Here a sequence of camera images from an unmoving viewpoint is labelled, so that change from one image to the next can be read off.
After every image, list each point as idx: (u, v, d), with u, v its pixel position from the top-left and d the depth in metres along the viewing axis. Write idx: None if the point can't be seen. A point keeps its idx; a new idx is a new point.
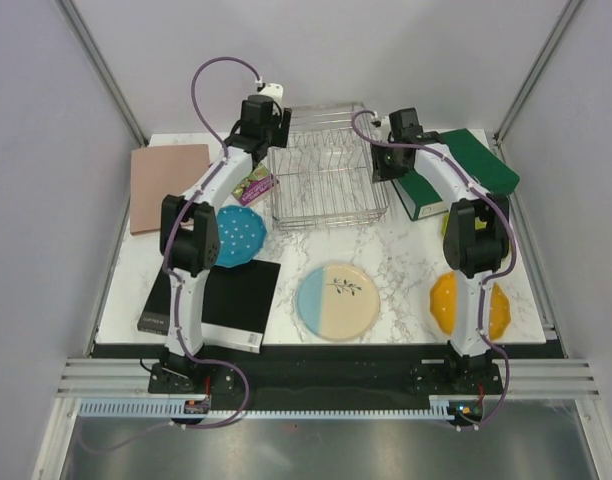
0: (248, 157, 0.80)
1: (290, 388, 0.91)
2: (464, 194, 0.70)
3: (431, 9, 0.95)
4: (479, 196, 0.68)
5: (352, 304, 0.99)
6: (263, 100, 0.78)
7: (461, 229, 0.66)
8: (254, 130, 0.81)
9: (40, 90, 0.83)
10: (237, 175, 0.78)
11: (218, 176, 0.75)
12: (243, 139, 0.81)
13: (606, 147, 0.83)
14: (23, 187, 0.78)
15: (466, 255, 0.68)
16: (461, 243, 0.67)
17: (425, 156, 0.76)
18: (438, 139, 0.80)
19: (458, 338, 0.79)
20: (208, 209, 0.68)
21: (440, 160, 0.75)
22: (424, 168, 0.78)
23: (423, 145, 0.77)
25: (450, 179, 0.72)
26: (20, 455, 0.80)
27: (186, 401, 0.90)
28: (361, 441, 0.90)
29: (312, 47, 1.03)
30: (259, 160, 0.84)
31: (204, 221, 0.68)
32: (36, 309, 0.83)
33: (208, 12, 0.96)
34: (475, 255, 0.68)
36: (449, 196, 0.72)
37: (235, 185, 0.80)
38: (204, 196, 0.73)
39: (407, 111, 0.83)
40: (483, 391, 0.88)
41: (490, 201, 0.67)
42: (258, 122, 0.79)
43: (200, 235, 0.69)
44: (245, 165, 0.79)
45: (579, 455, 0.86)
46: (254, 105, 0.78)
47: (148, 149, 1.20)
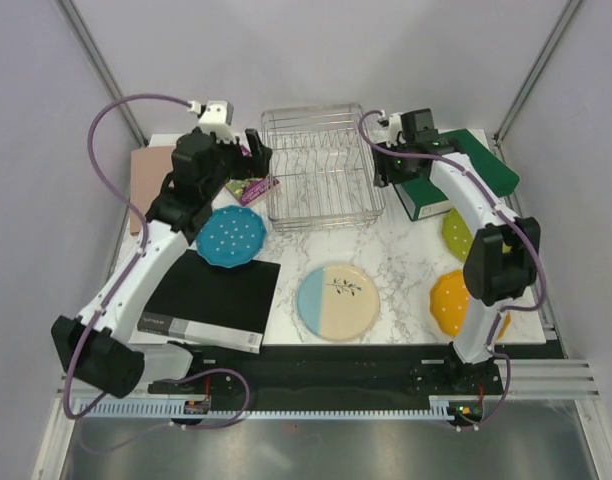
0: (177, 235, 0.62)
1: (291, 388, 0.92)
2: (490, 217, 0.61)
3: (431, 9, 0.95)
4: (506, 221, 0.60)
5: (352, 304, 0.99)
6: (194, 154, 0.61)
7: (487, 257, 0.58)
8: (189, 189, 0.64)
9: (40, 90, 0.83)
10: (159, 264, 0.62)
11: (129, 278, 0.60)
12: (174, 204, 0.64)
13: (607, 147, 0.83)
14: (23, 187, 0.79)
15: (491, 285, 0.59)
16: (486, 272, 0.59)
17: (445, 169, 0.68)
18: (456, 146, 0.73)
19: (464, 346, 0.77)
20: (109, 340, 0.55)
21: (462, 175, 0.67)
22: (442, 181, 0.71)
23: (441, 156, 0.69)
25: (474, 199, 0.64)
26: (20, 456, 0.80)
27: (186, 401, 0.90)
28: (361, 440, 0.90)
29: (312, 47, 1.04)
30: (199, 228, 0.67)
31: (103, 357, 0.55)
32: (36, 309, 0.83)
33: (208, 12, 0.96)
34: (500, 285, 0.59)
36: (471, 217, 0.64)
37: (160, 274, 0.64)
38: (106, 317, 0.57)
39: (421, 113, 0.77)
40: (483, 391, 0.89)
41: (518, 229, 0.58)
42: (193, 181, 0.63)
43: (105, 370, 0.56)
44: (173, 247, 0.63)
45: (579, 455, 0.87)
46: (183, 160, 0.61)
47: (147, 150, 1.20)
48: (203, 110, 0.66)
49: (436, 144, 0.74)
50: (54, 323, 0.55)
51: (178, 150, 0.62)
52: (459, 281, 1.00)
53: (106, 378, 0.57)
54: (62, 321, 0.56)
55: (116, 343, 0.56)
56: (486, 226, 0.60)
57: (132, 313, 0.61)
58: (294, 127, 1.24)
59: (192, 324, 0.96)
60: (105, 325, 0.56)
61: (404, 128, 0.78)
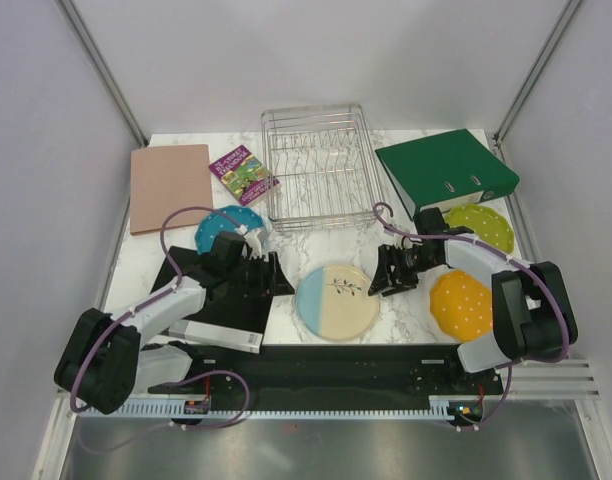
0: (202, 291, 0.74)
1: (291, 388, 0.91)
2: (503, 266, 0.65)
3: (431, 9, 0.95)
4: (520, 267, 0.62)
5: (350, 305, 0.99)
6: (233, 240, 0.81)
7: (511, 305, 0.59)
8: (218, 268, 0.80)
9: (40, 90, 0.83)
10: (180, 306, 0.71)
11: (155, 304, 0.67)
12: (202, 272, 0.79)
13: (607, 147, 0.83)
14: (23, 186, 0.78)
15: (525, 343, 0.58)
16: (517, 326, 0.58)
17: (455, 244, 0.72)
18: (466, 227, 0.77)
19: (473, 359, 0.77)
20: (131, 335, 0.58)
21: (473, 245, 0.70)
22: (457, 258, 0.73)
23: (454, 235, 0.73)
25: (486, 259, 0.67)
26: (20, 456, 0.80)
27: (186, 401, 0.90)
28: (361, 440, 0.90)
29: (312, 48, 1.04)
30: (211, 298, 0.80)
31: (121, 350, 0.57)
32: (36, 309, 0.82)
33: (208, 13, 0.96)
34: (534, 343, 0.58)
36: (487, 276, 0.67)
37: (172, 318, 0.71)
38: (135, 318, 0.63)
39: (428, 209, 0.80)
40: (483, 391, 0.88)
41: (535, 275, 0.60)
42: (223, 259, 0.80)
43: (111, 368, 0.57)
44: (193, 300, 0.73)
45: (579, 455, 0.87)
46: (224, 243, 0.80)
47: (147, 150, 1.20)
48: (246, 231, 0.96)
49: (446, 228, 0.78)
50: (85, 313, 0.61)
51: (222, 235, 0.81)
52: (458, 282, 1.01)
53: (104, 380, 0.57)
54: (93, 314, 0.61)
55: (136, 342, 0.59)
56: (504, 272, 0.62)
57: (145, 337, 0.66)
58: (293, 126, 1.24)
59: (192, 324, 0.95)
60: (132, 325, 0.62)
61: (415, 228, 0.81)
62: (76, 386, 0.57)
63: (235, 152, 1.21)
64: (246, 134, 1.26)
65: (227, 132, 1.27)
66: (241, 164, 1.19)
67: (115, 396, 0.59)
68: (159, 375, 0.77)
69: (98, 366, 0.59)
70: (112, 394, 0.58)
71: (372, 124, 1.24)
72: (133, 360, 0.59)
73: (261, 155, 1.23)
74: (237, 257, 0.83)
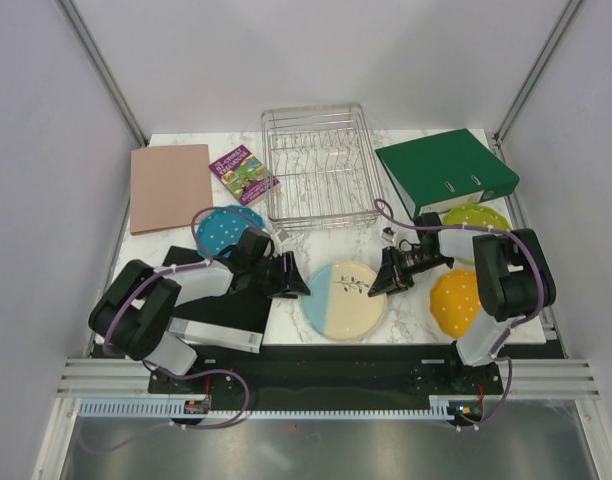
0: (228, 274, 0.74)
1: (290, 388, 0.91)
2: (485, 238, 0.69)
3: (431, 8, 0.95)
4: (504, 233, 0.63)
5: (358, 301, 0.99)
6: (260, 234, 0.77)
7: (490, 261, 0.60)
8: (241, 260, 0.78)
9: (41, 90, 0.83)
10: (208, 282, 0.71)
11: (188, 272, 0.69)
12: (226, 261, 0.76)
13: (606, 147, 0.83)
14: (23, 187, 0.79)
15: (505, 299, 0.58)
16: (496, 282, 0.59)
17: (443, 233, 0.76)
18: None
19: (468, 348, 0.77)
20: (171, 286, 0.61)
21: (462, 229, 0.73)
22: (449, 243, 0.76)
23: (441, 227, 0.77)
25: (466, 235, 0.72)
26: (20, 457, 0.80)
27: (186, 401, 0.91)
28: (361, 440, 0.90)
29: (313, 47, 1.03)
30: (235, 287, 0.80)
31: (164, 299, 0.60)
32: (37, 308, 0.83)
33: (207, 13, 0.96)
34: (514, 296, 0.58)
36: None
37: (199, 292, 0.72)
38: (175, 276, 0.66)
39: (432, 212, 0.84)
40: (483, 391, 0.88)
41: (515, 237, 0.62)
42: (249, 252, 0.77)
43: (153, 311, 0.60)
44: (220, 280, 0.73)
45: (580, 455, 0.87)
46: (252, 237, 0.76)
47: (147, 150, 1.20)
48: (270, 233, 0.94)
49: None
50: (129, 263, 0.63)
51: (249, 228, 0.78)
52: (459, 281, 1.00)
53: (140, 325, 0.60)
54: (134, 265, 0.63)
55: (175, 295, 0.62)
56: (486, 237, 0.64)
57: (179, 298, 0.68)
58: (292, 126, 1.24)
59: (192, 324, 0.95)
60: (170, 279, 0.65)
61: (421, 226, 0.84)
62: (112, 327, 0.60)
63: (235, 152, 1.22)
64: (246, 134, 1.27)
65: (227, 133, 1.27)
66: (241, 164, 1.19)
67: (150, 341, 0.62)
68: (166, 358, 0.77)
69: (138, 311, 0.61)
70: (144, 340, 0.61)
71: (372, 124, 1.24)
72: (169, 310, 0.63)
73: (261, 154, 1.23)
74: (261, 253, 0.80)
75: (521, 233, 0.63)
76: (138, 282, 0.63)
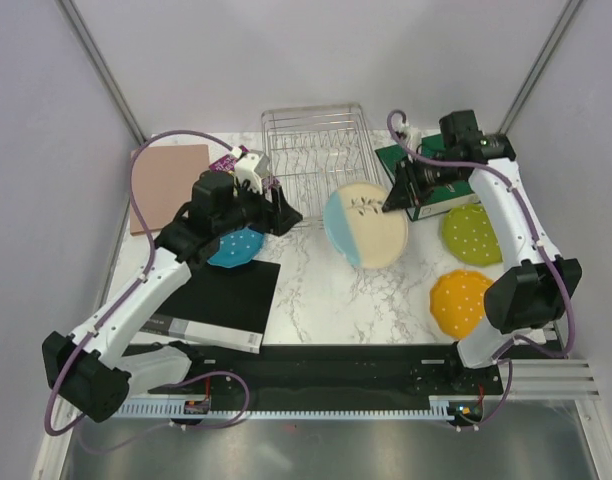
0: (181, 266, 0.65)
1: (290, 389, 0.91)
2: (528, 251, 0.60)
3: (431, 8, 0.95)
4: (545, 260, 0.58)
5: (377, 222, 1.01)
6: (214, 189, 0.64)
7: (515, 297, 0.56)
8: (203, 222, 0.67)
9: (40, 90, 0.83)
10: (154, 296, 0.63)
11: (121, 307, 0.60)
12: (185, 232, 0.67)
13: (606, 147, 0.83)
14: (23, 186, 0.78)
15: (513, 320, 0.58)
16: (510, 311, 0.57)
17: (490, 180, 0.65)
18: (505, 148, 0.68)
19: (472, 356, 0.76)
20: (98, 364, 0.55)
21: (509, 192, 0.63)
22: (481, 188, 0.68)
23: (487, 165, 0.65)
25: (516, 226, 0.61)
26: (19, 457, 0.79)
27: (186, 401, 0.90)
28: (361, 440, 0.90)
29: (312, 46, 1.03)
30: (201, 260, 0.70)
31: (90, 382, 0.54)
32: (36, 308, 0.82)
33: (208, 13, 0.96)
34: (524, 320, 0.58)
36: (508, 244, 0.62)
37: (154, 306, 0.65)
38: (97, 340, 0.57)
39: (463, 112, 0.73)
40: (483, 391, 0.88)
41: (555, 270, 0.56)
42: (206, 213, 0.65)
43: (86, 393, 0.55)
44: (174, 277, 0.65)
45: (579, 455, 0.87)
46: (203, 195, 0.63)
47: (147, 150, 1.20)
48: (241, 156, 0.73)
49: (484, 143, 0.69)
50: (46, 341, 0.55)
51: (200, 182, 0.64)
52: (459, 282, 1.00)
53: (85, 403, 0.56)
54: (54, 338, 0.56)
55: (104, 369, 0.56)
56: (523, 264, 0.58)
57: (133, 331, 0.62)
58: (292, 126, 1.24)
59: (192, 324, 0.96)
60: (95, 348, 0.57)
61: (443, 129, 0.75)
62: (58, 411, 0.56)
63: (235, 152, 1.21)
64: (246, 134, 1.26)
65: (227, 133, 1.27)
66: None
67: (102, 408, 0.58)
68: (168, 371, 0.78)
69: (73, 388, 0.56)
70: (100, 407, 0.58)
71: (372, 124, 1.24)
72: (109, 380, 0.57)
73: None
74: (226, 204, 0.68)
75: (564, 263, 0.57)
76: (63, 359, 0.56)
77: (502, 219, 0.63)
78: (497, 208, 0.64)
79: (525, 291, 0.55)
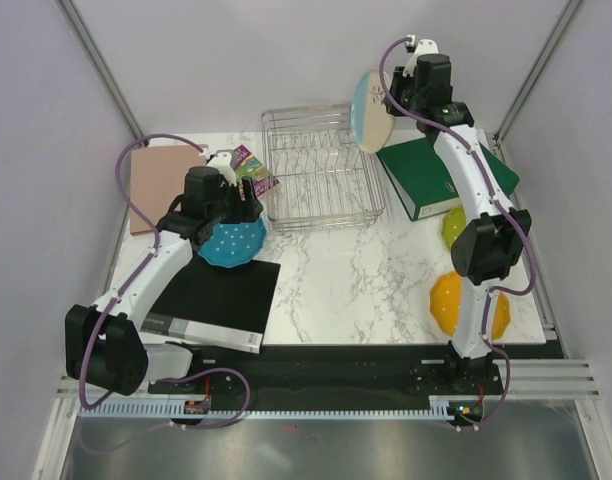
0: (186, 242, 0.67)
1: (290, 389, 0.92)
2: (487, 206, 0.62)
3: (431, 7, 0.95)
4: (501, 213, 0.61)
5: (377, 117, 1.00)
6: (206, 176, 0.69)
7: (476, 245, 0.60)
8: (198, 209, 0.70)
9: (41, 91, 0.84)
10: (167, 269, 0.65)
11: (139, 276, 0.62)
12: (182, 219, 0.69)
13: (606, 146, 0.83)
14: (23, 187, 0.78)
15: (475, 266, 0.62)
16: (473, 259, 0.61)
17: (451, 143, 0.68)
18: (466, 119, 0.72)
19: (461, 340, 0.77)
20: (125, 323, 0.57)
21: (468, 155, 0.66)
22: (443, 151, 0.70)
23: (450, 129, 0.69)
25: (474, 183, 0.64)
26: (19, 457, 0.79)
27: (187, 401, 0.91)
28: (361, 439, 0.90)
29: (312, 46, 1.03)
30: (202, 244, 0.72)
31: (121, 340, 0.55)
32: (36, 307, 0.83)
33: (207, 12, 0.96)
34: (484, 266, 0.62)
36: (468, 201, 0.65)
37: (166, 280, 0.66)
38: (121, 304, 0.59)
39: (440, 64, 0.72)
40: (483, 390, 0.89)
41: (512, 218, 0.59)
42: (201, 199, 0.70)
43: (116, 357, 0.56)
44: (182, 253, 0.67)
45: (580, 456, 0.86)
46: (197, 181, 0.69)
47: (146, 151, 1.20)
48: (213, 157, 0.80)
49: (446, 111, 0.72)
50: (69, 313, 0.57)
51: (192, 173, 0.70)
52: (459, 282, 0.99)
53: (113, 370, 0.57)
54: (78, 309, 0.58)
55: (132, 328, 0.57)
56: (481, 217, 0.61)
57: (150, 301, 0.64)
58: (292, 126, 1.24)
59: (192, 324, 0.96)
60: (121, 311, 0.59)
61: (419, 74, 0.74)
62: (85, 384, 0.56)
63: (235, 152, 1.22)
64: (246, 134, 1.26)
65: (227, 133, 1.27)
66: (241, 164, 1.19)
67: (127, 380, 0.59)
68: (168, 367, 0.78)
69: (102, 355, 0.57)
70: (128, 375, 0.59)
71: None
72: (135, 344, 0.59)
73: (261, 155, 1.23)
74: (217, 193, 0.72)
75: (517, 212, 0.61)
76: (88, 329, 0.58)
77: (462, 177, 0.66)
78: (458, 170, 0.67)
79: (485, 240, 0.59)
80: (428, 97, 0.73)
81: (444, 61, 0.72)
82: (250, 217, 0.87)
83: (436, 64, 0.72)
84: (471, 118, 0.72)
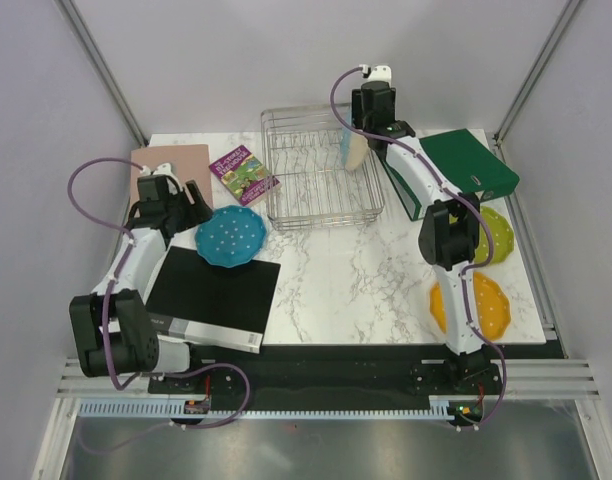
0: (157, 233, 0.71)
1: (291, 389, 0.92)
2: (438, 195, 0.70)
3: (430, 8, 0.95)
4: (451, 195, 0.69)
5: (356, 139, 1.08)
6: (156, 177, 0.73)
7: (436, 230, 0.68)
8: (156, 208, 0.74)
9: (40, 90, 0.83)
10: (149, 254, 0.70)
11: (128, 260, 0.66)
12: (144, 220, 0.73)
13: (606, 146, 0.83)
14: (22, 186, 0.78)
15: (441, 250, 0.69)
16: (435, 243, 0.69)
17: (399, 151, 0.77)
18: (408, 130, 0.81)
19: (453, 336, 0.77)
20: (132, 293, 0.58)
21: (415, 157, 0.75)
22: (394, 160, 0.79)
23: (397, 140, 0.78)
25: (424, 179, 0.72)
26: (20, 456, 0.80)
27: (186, 401, 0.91)
28: (361, 439, 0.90)
29: (313, 46, 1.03)
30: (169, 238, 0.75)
31: (132, 309, 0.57)
32: (37, 307, 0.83)
33: (206, 13, 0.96)
34: (449, 249, 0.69)
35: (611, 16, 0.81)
36: (423, 196, 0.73)
37: (151, 265, 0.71)
38: (121, 284, 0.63)
39: (380, 91, 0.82)
40: (483, 391, 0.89)
41: (462, 199, 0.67)
42: (157, 198, 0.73)
43: (132, 327, 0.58)
44: (157, 241, 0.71)
45: (580, 456, 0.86)
46: (149, 183, 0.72)
47: (146, 150, 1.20)
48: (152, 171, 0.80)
49: (389, 128, 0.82)
50: (72, 305, 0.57)
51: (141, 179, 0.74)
52: None
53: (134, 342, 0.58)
54: (79, 300, 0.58)
55: (138, 297, 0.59)
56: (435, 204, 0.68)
57: (142, 283, 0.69)
58: (292, 126, 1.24)
59: (192, 324, 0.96)
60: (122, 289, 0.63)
61: (364, 99, 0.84)
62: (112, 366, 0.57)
63: (235, 152, 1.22)
64: (246, 134, 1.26)
65: (227, 132, 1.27)
66: (241, 164, 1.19)
67: (147, 353, 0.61)
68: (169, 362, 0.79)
69: (119, 334, 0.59)
70: (145, 347, 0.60)
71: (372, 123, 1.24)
72: (144, 313, 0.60)
73: (260, 154, 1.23)
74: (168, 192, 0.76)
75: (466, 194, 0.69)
76: (95, 314, 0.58)
77: (413, 176, 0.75)
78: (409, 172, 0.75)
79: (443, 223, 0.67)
80: (373, 118, 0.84)
81: (384, 87, 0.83)
82: (205, 218, 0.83)
83: (377, 90, 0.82)
84: (411, 129, 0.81)
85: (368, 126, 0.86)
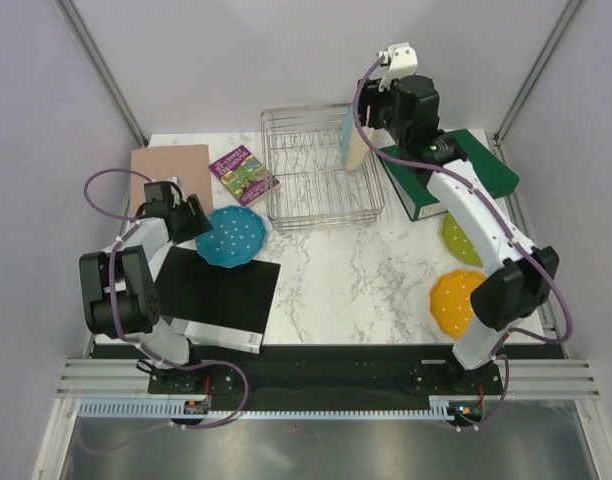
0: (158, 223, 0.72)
1: (290, 388, 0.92)
2: (506, 250, 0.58)
3: (430, 8, 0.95)
4: (525, 255, 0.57)
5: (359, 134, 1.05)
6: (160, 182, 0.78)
7: (506, 297, 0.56)
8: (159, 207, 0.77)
9: (40, 90, 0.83)
10: (152, 237, 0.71)
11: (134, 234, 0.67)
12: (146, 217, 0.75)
13: (606, 146, 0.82)
14: (22, 186, 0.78)
15: (505, 314, 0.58)
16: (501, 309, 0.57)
17: (450, 185, 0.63)
18: (458, 153, 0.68)
19: (465, 353, 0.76)
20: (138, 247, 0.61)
21: (472, 195, 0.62)
22: (440, 191, 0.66)
23: (444, 168, 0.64)
25: (488, 229, 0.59)
26: (20, 456, 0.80)
27: (186, 401, 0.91)
28: (360, 439, 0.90)
29: (312, 46, 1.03)
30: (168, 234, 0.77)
31: (138, 259, 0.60)
32: (37, 307, 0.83)
33: (206, 13, 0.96)
34: (514, 313, 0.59)
35: (611, 16, 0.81)
36: (484, 247, 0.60)
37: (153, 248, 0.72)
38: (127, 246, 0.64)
39: (427, 97, 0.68)
40: (483, 391, 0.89)
41: (536, 263, 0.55)
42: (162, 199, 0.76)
43: (138, 275, 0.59)
44: (158, 230, 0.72)
45: (580, 456, 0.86)
46: (155, 186, 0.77)
47: (146, 150, 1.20)
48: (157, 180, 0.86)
49: (434, 147, 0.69)
50: (81, 259, 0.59)
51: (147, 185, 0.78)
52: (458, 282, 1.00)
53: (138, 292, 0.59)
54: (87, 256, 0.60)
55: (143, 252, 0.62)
56: (504, 264, 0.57)
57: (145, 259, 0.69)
58: (291, 126, 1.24)
59: (192, 324, 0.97)
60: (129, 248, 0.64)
61: (405, 104, 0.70)
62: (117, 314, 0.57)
63: (235, 152, 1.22)
64: (246, 134, 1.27)
65: (227, 132, 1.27)
66: (241, 164, 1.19)
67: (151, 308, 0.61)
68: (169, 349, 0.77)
69: (125, 290, 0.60)
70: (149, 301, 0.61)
71: None
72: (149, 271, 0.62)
73: (260, 154, 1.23)
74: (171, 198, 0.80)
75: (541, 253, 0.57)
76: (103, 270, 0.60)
77: (470, 220, 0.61)
78: (467, 215, 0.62)
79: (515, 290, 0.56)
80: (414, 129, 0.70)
81: (431, 92, 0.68)
82: (206, 231, 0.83)
83: (423, 95, 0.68)
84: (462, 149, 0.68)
85: (406, 139, 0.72)
